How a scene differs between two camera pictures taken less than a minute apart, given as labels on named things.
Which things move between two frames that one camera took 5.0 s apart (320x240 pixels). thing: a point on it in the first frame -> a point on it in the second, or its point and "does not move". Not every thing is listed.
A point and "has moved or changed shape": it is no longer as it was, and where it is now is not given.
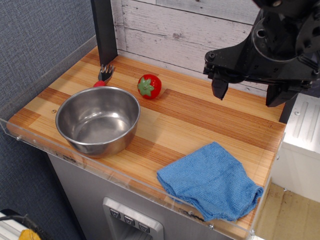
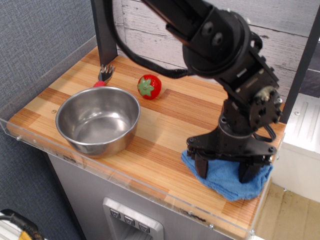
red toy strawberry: x=149 y=86 does not move
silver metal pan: x=98 y=122 does not move
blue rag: x=212 y=179 has moved or changed shape
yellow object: x=28 y=234 does not move
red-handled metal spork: x=105 y=73 does not move
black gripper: x=282 y=47 -> x=233 y=139
